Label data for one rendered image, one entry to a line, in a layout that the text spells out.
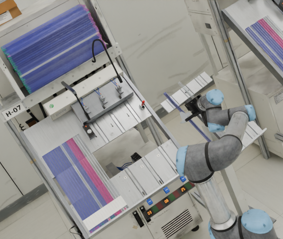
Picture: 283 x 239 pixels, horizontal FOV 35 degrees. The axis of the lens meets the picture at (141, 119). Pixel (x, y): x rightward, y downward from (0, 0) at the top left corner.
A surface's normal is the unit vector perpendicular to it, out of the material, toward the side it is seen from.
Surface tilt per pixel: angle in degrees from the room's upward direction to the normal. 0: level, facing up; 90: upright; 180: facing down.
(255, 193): 0
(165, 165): 43
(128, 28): 90
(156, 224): 90
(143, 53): 90
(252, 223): 8
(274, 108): 90
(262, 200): 0
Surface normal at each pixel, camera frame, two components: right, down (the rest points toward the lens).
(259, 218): -0.27, -0.82
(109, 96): 0.00, -0.39
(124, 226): 0.41, 0.29
